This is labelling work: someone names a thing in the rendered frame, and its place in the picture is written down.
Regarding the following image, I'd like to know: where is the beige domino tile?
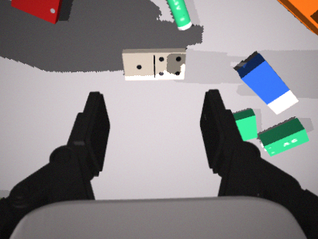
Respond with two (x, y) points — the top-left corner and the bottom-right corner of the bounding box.
(123, 48), (186, 80)

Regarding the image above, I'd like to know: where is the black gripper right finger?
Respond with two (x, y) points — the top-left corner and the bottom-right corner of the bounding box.
(200, 89), (318, 239)

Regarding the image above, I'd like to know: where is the green flat square block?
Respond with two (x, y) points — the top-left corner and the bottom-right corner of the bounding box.
(233, 109), (258, 141)

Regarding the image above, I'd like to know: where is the green aaa battery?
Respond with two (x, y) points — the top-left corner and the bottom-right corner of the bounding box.
(167, 0), (192, 30)

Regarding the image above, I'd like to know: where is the orange rack of bins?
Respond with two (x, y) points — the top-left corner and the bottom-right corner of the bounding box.
(277, 0), (318, 36)

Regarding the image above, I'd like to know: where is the red usb stick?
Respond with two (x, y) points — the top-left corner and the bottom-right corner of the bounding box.
(10, 0), (63, 24)

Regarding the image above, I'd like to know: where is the blue and white eraser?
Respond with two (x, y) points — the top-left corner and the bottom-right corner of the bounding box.
(237, 53), (299, 114)

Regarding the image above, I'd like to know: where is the green nine-volt battery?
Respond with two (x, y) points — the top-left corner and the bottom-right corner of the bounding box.
(259, 118), (309, 156)

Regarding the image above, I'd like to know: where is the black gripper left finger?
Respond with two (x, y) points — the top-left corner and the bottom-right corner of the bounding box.
(0, 92), (110, 239)

